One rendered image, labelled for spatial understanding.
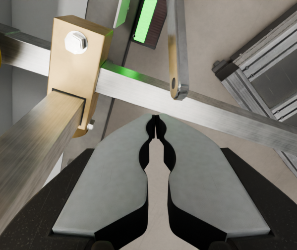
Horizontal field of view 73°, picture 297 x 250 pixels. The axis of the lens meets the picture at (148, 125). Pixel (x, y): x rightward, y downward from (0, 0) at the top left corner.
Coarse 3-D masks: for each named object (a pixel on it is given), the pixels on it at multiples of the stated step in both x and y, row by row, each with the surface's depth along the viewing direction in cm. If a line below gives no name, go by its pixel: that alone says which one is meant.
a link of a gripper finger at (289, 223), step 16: (240, 160) 8; (240, 176) 7; (256, 176) 7; (256, 192) 7; (272, 192) 7; (272, 208) 6; (288, 208) 6; (272, 224) 6; (288, 224) 6; (240, 240) 5; (256, 240) 5; (272, 240) 5; (288, 240) 5
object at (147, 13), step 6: (150, 0) 31; (156, 0) 31; (144, 6) 32; (150, 6) 32; (144, 12) 32; (150, 12) 32; (144, 18) 33; (150, 18) 32; (138, 24) 33; (144, 24) 33; (138, 30) 33; (144, 30) 33; (138, 36) 34; (144, 36) 34
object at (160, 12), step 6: (162, 0) 31; (156, 6) 32; (162, 6) 32; (156, 12) 32; (162, 12) 32; (156, 18) 32; (162, 18) 32; (156, 24) 33; (150, 30) 33; (156, 30) 33; (150, 36) 34; (156, 36) 34; (150, 42) 34
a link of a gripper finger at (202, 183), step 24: (168, 120) 11; (168, 144) 9; (192, 144) 9; (216, 144) 9; (168, 168) 10; (192, 168) 8; (216, 168) 8; (168, 192) 8; (192, 192) 7; (216, 192) 7; (240, 192) 7; (192, 216) 6; (216, 216) 6; (240, 216) 6; (192, 240) 7; (216, 240) 6
